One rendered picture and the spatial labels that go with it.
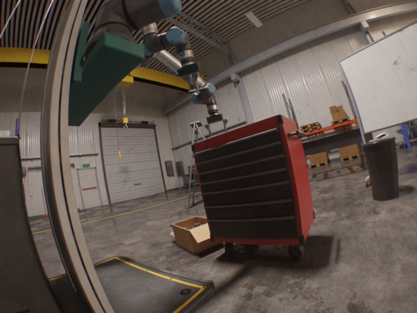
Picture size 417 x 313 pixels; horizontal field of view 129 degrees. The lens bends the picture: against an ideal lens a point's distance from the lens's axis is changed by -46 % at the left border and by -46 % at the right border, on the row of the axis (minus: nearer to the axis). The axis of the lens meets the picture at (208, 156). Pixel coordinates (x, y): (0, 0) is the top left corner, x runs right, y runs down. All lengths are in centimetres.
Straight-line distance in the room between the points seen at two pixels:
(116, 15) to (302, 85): 919
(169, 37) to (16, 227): 93
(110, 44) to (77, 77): 17
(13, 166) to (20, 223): 11
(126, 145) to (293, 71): 1043
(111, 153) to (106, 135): 115
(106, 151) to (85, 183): 229
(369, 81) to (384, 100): 35
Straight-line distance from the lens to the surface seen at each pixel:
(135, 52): 62
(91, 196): 1079
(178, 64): 139
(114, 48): 59
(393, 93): 305
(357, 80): 320
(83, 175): 1079
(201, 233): 167
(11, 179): 44
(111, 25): 70
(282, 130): 108
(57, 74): 66
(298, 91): 952
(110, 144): 1160
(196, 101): 149
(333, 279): 114
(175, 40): 97
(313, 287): 110
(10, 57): 897
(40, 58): 882
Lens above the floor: 70
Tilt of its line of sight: 5 degrees up
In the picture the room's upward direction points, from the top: 12 degrees counter-clockwise
